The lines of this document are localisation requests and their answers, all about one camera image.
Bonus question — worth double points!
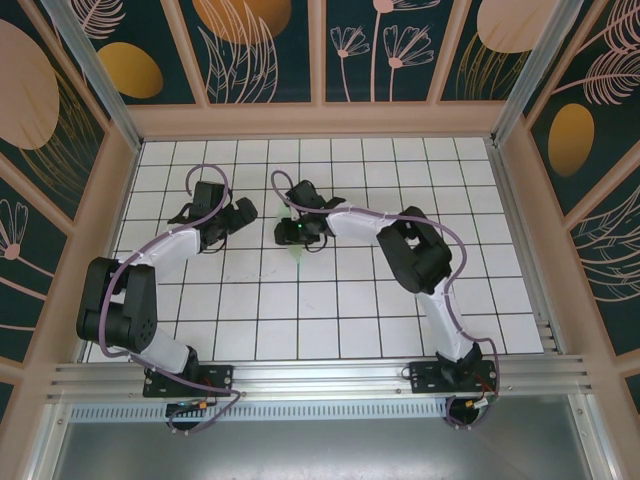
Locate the light green paper sheet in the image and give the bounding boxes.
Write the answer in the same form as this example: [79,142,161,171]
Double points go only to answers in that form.
[275,205,307,265]

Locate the grey metal sheet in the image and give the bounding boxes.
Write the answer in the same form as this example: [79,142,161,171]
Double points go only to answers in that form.
[49,418,596,480]

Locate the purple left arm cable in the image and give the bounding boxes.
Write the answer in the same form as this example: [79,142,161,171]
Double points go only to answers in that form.
[97,163,246,436]

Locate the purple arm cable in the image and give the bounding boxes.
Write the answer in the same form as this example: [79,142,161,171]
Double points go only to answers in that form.
[270,170,501,432]
[97,163,246,436]

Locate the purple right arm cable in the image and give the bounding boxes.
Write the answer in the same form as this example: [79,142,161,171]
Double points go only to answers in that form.
[270,170,501,432]

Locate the wall panel orange circle leaves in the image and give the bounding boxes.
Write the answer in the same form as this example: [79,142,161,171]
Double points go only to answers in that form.
[178,0,324,106]

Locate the wall panel with pink flowers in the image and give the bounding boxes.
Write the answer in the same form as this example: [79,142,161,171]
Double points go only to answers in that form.
[319,0,460,106]

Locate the wall panel with orange oval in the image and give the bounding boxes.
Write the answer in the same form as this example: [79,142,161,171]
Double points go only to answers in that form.
[74,0,210,107]

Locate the aluminium corner post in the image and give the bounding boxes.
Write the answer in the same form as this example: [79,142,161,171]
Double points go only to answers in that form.
[491,0,586,147]
[39,0,146,153]

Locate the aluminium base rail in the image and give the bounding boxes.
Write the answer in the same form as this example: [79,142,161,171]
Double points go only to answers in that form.
[47,353,596,402]

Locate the wall panel single pink flower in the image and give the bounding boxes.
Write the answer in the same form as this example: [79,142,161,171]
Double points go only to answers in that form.
[0,149,77,369]

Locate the wall panel large pink oval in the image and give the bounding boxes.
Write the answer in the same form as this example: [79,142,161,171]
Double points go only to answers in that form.
[0,0,115,227]

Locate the wall panel pink circle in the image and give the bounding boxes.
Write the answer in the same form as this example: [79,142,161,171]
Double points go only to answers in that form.
[438,0,559,105]

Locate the slotted grey cable duct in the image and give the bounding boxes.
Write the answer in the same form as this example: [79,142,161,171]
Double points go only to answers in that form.
[69,402,451,422]

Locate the aluminium side rail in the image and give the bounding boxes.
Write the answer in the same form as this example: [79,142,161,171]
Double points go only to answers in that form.
[487,138,564,355]

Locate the wall panel orange oval feather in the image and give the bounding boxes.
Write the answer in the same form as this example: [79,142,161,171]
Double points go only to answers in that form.
[527,69,640,219]

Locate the wall panel pink leaf outlines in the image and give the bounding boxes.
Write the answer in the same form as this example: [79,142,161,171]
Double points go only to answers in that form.
[563,164,640,362]

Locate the wall panel pink feather leaves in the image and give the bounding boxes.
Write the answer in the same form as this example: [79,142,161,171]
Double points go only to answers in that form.
[519,0,640,121]

